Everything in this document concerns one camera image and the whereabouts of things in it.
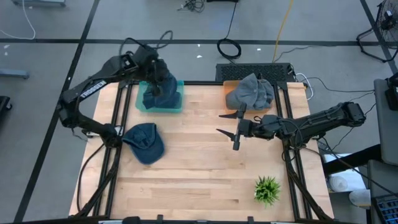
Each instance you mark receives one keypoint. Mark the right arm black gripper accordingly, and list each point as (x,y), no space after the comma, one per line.
(261,127)

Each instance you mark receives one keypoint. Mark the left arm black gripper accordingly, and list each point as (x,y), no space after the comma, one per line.
(150,60)

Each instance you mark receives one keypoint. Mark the dark grey cloth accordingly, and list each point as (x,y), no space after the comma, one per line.
(269,95)

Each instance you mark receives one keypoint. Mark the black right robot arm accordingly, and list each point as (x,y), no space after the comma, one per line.
(320,119)

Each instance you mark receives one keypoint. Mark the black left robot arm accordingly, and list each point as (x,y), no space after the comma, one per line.
(93,84)

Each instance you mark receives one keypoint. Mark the teal plastic bin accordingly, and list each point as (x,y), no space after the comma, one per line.
(139,96)

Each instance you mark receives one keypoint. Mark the orange plastic bin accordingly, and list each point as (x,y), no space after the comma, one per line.
(228,84)

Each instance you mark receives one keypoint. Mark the black perforated computer case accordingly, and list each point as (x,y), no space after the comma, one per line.
(236,71)

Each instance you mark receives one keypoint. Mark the green plant in white pot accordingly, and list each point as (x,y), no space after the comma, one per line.
(266,190)

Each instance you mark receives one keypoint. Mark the white roll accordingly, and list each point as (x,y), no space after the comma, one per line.
(339,183)
(360,198)

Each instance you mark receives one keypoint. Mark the black beam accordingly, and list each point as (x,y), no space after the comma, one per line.
(351,160)

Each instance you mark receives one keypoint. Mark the grey stand foot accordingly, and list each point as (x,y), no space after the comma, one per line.
(14,73)
(38,2)

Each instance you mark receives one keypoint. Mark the black object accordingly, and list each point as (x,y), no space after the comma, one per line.
(4,104)

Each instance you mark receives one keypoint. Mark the grey side table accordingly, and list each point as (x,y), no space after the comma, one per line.
(385,130)

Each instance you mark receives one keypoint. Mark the black device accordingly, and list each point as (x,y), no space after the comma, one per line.
(392,93)

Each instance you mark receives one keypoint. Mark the black floor fan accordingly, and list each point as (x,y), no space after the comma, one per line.
(388,15)

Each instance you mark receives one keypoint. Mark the black aluminium rail frame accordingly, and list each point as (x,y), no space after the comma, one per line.
(202,83)

